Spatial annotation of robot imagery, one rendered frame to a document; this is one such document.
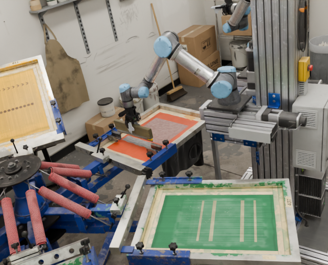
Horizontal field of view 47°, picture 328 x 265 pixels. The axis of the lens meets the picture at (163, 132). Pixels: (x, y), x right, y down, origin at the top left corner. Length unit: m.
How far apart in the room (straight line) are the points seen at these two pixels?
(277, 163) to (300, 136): 0.33
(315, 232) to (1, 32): 3.42
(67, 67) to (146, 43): 1.41
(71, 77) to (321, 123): 3.07
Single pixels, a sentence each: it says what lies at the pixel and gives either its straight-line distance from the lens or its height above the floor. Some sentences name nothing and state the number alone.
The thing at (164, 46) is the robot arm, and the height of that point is 1.71.
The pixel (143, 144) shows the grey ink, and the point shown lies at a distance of 2.76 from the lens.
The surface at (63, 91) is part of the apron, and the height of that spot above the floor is 0.79.
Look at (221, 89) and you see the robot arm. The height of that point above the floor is 1.43.
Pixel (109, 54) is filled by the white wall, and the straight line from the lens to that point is 5.10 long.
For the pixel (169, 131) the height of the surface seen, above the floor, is 0.96.
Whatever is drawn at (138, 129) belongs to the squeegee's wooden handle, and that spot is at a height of 1.13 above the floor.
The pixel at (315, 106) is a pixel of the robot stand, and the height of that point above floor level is 1.23.
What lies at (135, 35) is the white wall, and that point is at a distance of 5.39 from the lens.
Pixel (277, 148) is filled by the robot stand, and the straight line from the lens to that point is 2.71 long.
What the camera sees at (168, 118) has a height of 0.96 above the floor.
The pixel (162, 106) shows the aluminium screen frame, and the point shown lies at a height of 0.98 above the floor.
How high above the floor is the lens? 2.34
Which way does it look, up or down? 29 degrees down
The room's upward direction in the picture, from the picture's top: 11 degrees counter-clockwise
